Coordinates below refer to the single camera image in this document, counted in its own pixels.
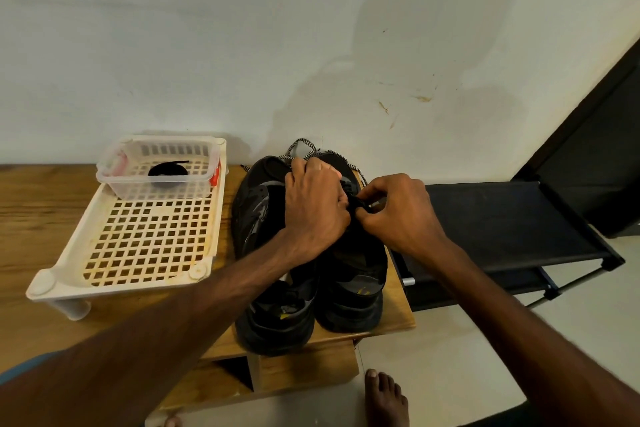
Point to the person's right hand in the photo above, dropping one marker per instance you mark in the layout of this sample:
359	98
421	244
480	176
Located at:
405	213

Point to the person's left hand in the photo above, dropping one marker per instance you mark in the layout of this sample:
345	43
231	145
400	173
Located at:
315	207

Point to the single black shoelace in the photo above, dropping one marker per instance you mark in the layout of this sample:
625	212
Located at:
360	203

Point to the black shoe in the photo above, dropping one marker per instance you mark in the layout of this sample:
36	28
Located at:
352	297
272	327

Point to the black shoelaces bundle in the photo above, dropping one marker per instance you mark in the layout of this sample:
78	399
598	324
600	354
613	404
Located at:
168	169

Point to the person's left forearm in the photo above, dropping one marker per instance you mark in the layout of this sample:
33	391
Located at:
140	352

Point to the person's right forearm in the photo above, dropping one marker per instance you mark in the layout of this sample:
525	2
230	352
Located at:
540	337

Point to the person's blue shorts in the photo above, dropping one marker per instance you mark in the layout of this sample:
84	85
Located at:
20	370

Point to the black shoe rack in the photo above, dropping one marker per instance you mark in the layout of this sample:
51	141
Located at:
500	227

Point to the red label sticker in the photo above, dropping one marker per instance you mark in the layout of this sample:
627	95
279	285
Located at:
214	173

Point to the large white plastic tray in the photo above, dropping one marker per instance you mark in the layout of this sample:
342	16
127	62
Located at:
140	241

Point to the small white plastic basket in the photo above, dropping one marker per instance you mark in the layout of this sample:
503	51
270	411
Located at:
122	189

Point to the dark door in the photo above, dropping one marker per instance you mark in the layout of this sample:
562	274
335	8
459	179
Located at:
595	151

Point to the low wooden table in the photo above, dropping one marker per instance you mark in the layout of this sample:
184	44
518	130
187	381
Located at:
35	231

